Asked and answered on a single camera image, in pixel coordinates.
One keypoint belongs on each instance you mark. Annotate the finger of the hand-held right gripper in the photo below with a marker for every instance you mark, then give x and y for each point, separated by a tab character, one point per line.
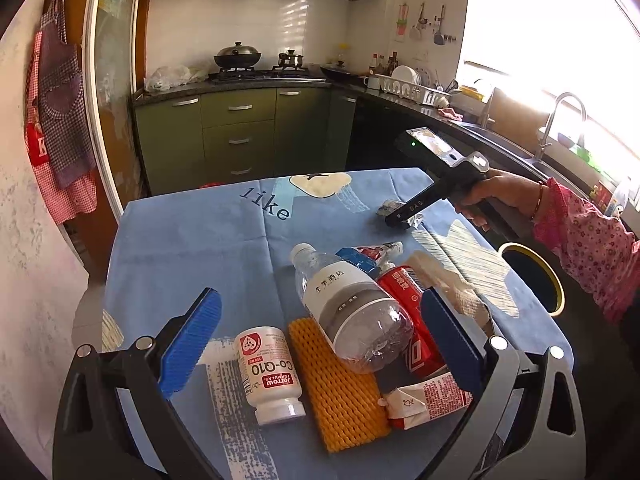
400	221

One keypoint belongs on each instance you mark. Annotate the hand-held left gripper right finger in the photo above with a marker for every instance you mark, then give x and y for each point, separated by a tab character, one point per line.
450	340

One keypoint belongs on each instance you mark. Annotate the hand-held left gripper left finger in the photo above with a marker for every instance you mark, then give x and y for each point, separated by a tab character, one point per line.
192	340

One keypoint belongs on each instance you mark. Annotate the foil wrapper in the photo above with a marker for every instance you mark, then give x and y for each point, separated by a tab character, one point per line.
391	206

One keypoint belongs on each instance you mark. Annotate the blue and white tube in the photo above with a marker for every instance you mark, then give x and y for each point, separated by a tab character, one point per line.
367	255

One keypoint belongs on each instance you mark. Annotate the beige paper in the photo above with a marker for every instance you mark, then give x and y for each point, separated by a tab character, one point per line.
445	280

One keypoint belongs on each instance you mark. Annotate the red soda can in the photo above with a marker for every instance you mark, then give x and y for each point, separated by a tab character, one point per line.
400	285

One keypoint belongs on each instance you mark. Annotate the red and white carton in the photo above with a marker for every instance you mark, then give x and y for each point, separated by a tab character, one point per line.
430	402

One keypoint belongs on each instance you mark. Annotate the white pill bottle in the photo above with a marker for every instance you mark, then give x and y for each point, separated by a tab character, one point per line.
267	375

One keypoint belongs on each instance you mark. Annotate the clear plastic bottle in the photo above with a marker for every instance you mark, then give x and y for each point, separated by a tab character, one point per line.
345	305

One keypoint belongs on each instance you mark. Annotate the yellow-rimmed trash bin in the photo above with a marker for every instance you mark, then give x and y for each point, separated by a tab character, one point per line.
556	282

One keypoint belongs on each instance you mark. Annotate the yellow foam fruit net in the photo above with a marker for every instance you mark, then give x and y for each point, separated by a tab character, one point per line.
340	400

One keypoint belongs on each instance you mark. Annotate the person's right forearm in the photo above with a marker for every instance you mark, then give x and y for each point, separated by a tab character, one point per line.
590	245

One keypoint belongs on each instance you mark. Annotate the person's right hand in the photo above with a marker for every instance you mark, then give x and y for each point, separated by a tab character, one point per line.
510	190

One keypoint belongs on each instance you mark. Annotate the pink cloth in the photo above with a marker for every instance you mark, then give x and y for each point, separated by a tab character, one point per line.
448	114

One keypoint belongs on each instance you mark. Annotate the dark built-in appliance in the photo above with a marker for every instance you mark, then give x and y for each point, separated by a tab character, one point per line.
380	135

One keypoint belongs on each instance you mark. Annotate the steel sink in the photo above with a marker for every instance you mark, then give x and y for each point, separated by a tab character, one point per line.
505	142

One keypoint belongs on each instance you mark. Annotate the wooden cutting board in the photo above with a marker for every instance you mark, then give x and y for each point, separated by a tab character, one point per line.
492	110

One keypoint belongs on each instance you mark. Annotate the black kitchen countertop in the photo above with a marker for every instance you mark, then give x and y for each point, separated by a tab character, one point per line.
390	105

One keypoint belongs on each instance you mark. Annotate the yellow sponge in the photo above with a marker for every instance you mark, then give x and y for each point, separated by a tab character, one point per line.
472	92

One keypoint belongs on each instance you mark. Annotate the white dish rack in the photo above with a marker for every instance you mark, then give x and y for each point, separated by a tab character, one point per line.
415	87

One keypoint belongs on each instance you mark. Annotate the blue printed tablecloth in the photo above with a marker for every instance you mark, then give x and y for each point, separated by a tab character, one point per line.
200	240

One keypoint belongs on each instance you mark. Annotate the white mug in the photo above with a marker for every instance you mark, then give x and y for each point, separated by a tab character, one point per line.
371	82

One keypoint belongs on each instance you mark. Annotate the steel faucet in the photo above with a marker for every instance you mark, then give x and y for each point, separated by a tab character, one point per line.
547	120

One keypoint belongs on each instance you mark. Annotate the group of condiment bottles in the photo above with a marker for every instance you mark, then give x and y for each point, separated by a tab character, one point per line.
385	64

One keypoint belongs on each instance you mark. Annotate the black lidded pan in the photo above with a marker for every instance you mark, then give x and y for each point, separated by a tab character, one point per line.
340	72

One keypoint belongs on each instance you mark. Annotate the hanging ladle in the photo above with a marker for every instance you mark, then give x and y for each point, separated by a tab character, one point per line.
439	30

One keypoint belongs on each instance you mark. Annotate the green cup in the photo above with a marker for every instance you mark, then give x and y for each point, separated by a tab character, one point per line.
586	155

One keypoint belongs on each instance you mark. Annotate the hanging green kitchen tool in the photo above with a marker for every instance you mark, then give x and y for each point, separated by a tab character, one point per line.
401	25

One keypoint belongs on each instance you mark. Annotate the red box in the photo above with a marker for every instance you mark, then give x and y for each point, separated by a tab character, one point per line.
604	200

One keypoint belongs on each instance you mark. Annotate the kitchen window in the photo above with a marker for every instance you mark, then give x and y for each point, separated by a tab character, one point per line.
540	30

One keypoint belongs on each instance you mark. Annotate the person's dark clothing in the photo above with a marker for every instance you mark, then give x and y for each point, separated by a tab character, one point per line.
630	335

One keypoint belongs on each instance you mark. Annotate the green base cabinets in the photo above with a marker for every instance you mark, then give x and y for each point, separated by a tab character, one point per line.
240	135

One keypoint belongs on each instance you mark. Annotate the red checkered apron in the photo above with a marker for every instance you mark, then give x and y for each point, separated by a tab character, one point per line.
75	200

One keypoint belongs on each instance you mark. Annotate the gas stove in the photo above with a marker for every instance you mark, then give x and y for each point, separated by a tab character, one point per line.
265	75

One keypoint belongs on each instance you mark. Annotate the lidded wok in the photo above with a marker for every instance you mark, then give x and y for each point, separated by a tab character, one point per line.
237	56

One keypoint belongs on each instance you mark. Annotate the glass sliding door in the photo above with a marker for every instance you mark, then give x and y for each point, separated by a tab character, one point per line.
112	100

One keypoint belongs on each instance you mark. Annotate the clear plastic bag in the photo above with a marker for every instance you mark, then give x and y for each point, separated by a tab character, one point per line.
172	77

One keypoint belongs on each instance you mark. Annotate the purple checkered apron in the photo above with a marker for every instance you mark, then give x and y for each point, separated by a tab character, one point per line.
62	95

